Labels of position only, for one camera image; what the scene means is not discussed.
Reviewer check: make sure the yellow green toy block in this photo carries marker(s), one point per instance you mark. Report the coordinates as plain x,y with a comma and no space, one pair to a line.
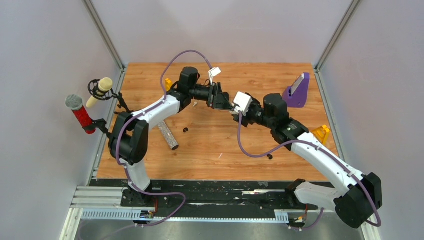
168,84

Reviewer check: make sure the beige microphone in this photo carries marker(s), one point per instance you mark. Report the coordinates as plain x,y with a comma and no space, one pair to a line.
99,91

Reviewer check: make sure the black mounting rail base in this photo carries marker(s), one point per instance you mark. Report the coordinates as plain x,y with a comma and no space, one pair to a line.
211,199

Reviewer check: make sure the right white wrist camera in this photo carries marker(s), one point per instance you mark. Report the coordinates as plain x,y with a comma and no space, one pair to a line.
241,103

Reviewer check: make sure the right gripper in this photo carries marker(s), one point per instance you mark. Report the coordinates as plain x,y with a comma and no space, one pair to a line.
245,122

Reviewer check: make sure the colourful toy car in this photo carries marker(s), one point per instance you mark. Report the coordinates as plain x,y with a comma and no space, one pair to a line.
322,134

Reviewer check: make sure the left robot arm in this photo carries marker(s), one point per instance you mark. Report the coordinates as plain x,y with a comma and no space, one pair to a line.
128,141

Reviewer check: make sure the red microphone grey head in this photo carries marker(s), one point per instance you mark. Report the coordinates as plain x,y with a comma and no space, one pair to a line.
75,103

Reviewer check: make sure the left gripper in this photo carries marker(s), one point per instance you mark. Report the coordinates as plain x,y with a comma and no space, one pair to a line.
216,100

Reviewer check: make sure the silver glitter microphone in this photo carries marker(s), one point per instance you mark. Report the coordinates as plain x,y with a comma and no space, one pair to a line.
168,136

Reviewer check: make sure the purple stand with phone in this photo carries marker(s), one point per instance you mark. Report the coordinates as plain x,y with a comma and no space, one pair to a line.
296,95

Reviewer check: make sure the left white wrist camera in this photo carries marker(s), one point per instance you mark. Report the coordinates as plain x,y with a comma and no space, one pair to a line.
213,72

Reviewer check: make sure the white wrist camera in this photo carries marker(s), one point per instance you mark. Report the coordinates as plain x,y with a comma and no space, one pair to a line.
241,103
213,72

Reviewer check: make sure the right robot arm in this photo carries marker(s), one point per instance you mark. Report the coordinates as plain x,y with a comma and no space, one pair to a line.
354,196

